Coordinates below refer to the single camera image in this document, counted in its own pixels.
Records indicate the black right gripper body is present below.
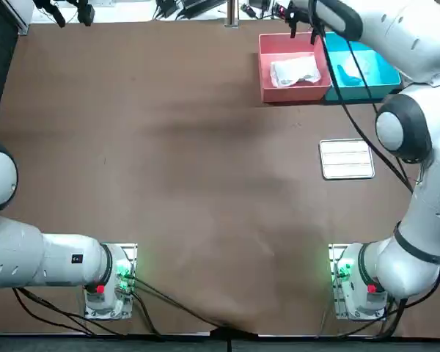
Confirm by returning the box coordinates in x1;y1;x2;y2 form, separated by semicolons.
284;0;317;23

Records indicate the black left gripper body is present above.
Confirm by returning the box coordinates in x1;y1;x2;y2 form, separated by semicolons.
34;0;92;9

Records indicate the new mask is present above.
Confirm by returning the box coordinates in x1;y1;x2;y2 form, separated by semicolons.
270;54;322;89

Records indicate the used blue face mask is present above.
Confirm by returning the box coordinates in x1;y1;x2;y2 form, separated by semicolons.
336;54;381;88

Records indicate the pink plastic box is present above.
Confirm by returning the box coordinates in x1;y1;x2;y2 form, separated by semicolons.
258;32;333;103

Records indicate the blue plastic box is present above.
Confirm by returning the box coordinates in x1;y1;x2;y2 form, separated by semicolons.
322;32;403;103

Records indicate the silver ribbed metal tray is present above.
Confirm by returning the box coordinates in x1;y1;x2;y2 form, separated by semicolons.
318;138;375;180

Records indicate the aluminium frame rail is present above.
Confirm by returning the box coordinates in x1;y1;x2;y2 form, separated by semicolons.
6;0;34;37

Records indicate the camera mount post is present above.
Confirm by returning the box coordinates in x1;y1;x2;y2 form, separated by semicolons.
223;0;241;29

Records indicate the black cable along right arm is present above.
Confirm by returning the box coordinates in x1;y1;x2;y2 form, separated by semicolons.
311;0;415;194

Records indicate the black cable to left arm base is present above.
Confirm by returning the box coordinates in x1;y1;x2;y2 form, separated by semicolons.
12;274;230;338

